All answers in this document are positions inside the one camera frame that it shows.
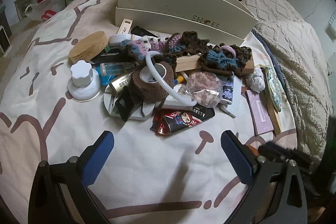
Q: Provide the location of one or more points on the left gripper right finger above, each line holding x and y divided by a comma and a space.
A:
275, 191

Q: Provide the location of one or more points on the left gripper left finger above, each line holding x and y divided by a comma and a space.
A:
60, 193

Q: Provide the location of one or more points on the red black snack wrapper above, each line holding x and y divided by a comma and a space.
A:
168, 122

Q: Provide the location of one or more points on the brown bandage tape roll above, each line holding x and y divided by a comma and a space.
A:
147, 87

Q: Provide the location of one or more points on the brown leather pouch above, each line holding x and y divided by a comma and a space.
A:
253, 150

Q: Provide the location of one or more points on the pink notebook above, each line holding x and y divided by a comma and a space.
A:
260, 116

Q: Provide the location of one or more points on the wooden board piece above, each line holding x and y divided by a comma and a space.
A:
274, 117

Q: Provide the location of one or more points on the white phone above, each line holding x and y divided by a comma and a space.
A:
233, 109

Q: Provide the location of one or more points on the patterned bed sheet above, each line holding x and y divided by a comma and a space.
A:
185, 178

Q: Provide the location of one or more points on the floral brocade pouch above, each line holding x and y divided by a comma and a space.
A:
273, 88

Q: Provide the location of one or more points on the purple anime power bank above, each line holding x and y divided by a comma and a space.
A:
227, 90

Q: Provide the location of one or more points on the white suction knob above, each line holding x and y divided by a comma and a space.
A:
84, 83

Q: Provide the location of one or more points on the white crumpled ball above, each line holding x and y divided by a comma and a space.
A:
256, 80

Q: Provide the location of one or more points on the white round tray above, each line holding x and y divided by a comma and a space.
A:
127, 105

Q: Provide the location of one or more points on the metallic cylinder bottle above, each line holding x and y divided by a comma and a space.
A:
117, 84

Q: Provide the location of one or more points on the clear bag of pink bits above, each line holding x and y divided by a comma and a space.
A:
205, 88

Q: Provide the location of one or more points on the blue packaged item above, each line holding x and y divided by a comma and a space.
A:
109, 71

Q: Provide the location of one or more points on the beige knitted blanket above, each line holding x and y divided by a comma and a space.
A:
297, 49

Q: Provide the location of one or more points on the crocheted yarn scarf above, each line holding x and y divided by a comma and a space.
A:
221, 60

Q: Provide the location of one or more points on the round cork lid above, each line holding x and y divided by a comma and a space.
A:
89, 47

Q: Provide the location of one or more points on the wooden block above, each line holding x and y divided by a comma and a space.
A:
188, 63

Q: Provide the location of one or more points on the small white heater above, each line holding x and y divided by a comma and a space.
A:
4, 41

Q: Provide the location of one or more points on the wooden tag stick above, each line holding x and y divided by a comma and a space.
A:
125, 26

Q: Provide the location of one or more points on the white plastic shopping bag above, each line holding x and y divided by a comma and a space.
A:
44, 10

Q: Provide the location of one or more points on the white storage box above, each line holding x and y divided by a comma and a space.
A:
219, 21

